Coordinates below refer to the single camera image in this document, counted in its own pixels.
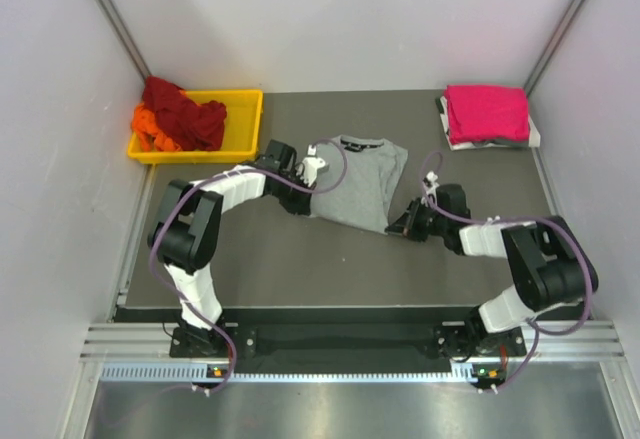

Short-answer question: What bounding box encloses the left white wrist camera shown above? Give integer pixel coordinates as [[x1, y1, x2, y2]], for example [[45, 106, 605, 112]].
[[296, 145, 328, 188]]

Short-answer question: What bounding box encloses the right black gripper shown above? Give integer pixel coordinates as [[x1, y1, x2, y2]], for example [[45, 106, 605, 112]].
[[385, 197, 449, 242]]

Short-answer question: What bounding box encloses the orange t shirt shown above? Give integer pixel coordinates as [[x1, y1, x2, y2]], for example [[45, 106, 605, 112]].
[[131, 103, 182, 152]]

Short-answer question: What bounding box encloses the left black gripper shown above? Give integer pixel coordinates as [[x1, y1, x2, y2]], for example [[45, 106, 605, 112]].
[[271, 170, 317, 217]]

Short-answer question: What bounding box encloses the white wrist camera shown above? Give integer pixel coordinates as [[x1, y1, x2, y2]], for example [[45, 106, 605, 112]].
[[296, 145, 328, 188], [423, 171, 439, 188]]

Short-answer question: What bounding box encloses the dark red t shirt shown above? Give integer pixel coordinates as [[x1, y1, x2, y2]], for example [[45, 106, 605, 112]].
[[142, 76, 227, 151]]

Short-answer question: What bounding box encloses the yellow plastic bin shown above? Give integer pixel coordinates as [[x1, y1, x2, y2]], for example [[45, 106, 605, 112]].
[[127, 89, 264, 165]]

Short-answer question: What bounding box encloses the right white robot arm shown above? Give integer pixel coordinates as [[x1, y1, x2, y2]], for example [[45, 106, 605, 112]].
[[386, 181, 599, 355]]

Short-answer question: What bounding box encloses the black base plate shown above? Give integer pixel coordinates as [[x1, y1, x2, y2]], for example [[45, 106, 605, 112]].
[[169, 305, 531, 374]]

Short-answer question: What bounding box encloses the aluminium frame rail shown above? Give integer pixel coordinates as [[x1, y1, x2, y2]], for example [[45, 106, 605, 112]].
[[80, 323, 171, 361]]

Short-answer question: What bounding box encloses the folded pink t shirt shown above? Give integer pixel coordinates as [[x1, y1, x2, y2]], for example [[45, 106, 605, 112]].
[[444, 85, 530, 144]]

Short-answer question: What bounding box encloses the slotted cable duct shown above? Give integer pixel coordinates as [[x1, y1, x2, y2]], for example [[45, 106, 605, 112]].
[[100, 362, 504, 384]]

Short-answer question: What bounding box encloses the folded white t shirt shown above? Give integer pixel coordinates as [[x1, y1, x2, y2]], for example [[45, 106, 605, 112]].
[[435, 96, 541, 151]]

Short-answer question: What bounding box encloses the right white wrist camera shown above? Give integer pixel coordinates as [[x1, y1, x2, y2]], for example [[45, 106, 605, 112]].
[[423, 171, 439, 188]]

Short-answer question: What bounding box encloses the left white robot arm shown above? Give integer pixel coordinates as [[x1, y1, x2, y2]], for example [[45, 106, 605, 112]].
[[148, 140, 327, 356]]

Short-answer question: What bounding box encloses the grey t shirt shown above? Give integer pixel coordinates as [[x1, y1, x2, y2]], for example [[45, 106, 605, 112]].
[[310, 135, 408, 234]]

